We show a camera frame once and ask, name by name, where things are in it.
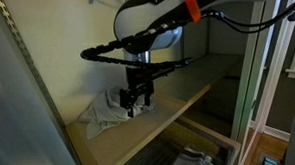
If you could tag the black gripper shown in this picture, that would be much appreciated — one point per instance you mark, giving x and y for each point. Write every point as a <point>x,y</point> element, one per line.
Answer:
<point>139,83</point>

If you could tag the grey towel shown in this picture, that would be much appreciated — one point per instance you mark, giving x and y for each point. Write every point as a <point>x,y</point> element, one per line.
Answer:
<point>105,112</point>

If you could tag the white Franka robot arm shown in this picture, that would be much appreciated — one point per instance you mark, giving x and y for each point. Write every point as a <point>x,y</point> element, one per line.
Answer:
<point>143,25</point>

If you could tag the wooden closet shelf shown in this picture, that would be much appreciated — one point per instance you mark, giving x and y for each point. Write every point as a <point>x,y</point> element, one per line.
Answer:
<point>174,95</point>

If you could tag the grey cloth in basket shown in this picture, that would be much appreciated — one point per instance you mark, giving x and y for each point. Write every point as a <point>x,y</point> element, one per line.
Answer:
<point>191,161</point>

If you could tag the wire mesh drawer basket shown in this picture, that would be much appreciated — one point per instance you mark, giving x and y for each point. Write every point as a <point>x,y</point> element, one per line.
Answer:
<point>177,148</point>

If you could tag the metal slotted shelf rail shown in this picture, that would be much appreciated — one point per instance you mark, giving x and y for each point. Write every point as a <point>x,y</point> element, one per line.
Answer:
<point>41,86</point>

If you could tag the white closet door frame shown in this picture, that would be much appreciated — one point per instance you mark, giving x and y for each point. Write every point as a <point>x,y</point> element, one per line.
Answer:
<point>255,55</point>

